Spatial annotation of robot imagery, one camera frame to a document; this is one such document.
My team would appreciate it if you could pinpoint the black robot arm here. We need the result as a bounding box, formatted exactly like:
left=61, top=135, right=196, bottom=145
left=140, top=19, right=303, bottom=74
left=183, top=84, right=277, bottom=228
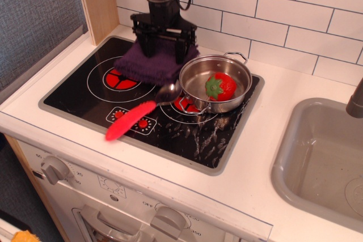
left=130, top=0, right=197, bottom=64

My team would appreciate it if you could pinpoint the grey right oven knob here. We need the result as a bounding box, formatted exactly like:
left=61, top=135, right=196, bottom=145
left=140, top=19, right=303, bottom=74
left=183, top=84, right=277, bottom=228
left=150, top=206, right=187, bottom=240

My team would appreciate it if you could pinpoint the silver pot with handles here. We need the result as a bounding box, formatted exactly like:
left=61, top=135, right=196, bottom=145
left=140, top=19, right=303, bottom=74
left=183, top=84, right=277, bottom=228
left=179, top=52, right=252, bottom=114

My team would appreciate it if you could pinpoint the grey faucet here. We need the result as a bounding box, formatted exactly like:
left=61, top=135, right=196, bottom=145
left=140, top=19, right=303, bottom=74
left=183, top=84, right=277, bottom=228
left=345, top=79, right=363, bottom=118

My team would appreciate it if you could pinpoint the yellow object at corner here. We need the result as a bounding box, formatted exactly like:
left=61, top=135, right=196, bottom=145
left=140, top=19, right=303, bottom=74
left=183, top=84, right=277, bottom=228
left=11, top=230, right=40, bottom=242

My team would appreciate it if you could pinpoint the wooden side panel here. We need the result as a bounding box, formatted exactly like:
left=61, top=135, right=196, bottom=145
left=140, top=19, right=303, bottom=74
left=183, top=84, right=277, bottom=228
left=81, top=0, right=119, bottom=45

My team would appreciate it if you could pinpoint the red toy strawberry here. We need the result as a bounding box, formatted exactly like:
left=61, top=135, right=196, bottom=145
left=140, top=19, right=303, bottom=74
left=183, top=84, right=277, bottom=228
left=205, top=72, right=237, bottom=101

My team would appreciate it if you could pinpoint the black toy stovetop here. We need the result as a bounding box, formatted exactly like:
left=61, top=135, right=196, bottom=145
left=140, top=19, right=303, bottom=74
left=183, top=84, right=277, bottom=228
left=39, top=36, right=264, bottom=175

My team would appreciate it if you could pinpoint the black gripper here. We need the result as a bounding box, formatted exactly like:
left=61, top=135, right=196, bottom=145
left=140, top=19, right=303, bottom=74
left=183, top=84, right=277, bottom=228
left=130, top=0, right=197, bottom=64

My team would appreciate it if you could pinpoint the grey sink basin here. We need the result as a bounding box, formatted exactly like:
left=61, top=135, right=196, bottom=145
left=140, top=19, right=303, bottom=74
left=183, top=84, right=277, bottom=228
left=271, top=98, right=362, bottom=232

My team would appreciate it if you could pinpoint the grey oven door handle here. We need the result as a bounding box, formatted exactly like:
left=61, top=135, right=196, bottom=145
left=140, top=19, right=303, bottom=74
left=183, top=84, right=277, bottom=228
left=80, top=205, right=157, bottom=241

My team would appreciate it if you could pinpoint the purple rag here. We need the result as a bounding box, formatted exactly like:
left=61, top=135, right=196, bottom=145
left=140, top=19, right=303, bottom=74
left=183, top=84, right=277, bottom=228
left=114, top=39, right=199, bottom=86

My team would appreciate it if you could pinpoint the grey left oven knob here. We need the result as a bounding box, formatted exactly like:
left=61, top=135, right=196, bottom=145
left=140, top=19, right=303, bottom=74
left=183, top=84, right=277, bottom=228
left=41, top=156, right=70, bottom=185

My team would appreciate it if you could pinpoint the grey oven knob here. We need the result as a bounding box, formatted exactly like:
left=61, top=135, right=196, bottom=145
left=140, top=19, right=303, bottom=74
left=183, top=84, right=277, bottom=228
left=41, top=156, right=70, bottom=185
left=150, top=206, right=187, bottom=240

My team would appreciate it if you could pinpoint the spoon with red handle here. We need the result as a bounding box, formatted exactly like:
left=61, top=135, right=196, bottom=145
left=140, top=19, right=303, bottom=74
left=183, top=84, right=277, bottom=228
left=105, top=79, right=183, bottom=141

